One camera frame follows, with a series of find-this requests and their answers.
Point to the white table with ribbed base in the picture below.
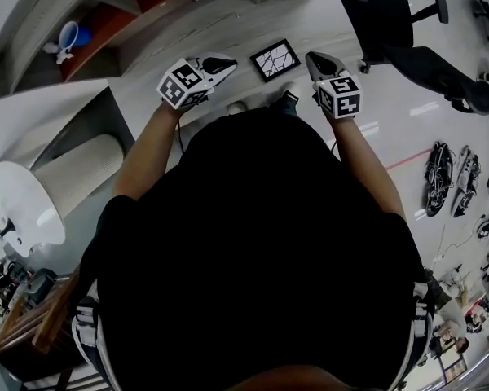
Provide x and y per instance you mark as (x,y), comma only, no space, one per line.
(24,194)

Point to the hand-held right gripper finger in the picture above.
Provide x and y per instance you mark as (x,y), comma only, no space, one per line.
(314,69)
(332,65)

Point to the person's grey trousers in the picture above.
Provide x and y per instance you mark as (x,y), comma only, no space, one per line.
(285,104)

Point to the person's right white shoe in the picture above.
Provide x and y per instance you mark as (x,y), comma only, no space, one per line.
(291,90)

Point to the grey wooden shelf unit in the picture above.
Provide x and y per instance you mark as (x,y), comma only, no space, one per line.
(32,23)

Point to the black office chair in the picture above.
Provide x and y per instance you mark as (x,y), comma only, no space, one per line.
(383,10)

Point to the blue plastic cup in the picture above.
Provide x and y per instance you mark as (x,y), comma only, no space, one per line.
(75,35)

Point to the person's face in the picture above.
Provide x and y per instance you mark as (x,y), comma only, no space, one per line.
(309,379)

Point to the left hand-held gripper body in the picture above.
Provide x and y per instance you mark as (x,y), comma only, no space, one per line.
(183,86)

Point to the person's white shoe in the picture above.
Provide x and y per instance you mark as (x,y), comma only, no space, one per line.
(237,107)
(291,90)

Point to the small white figurine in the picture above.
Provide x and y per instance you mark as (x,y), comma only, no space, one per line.
(59,51)

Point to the small black tabletop object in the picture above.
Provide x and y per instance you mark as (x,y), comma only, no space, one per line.
(6,226)

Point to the person's left forearm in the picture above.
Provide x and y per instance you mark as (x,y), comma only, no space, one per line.
(146,153)

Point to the black framed white picture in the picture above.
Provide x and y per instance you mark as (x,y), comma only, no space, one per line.
(275,60)

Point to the person's left white shoe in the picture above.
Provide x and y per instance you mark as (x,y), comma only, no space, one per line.
(237,107)

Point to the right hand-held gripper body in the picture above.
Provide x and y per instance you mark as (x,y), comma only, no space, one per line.
(340,98)

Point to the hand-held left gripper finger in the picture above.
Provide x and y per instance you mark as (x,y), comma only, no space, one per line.
(224,73)
(218,60)

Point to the person's right forearm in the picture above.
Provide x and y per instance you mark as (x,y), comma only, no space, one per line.
(362,165)

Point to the person's black shirt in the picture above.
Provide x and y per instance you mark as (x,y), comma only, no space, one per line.
(252,238)

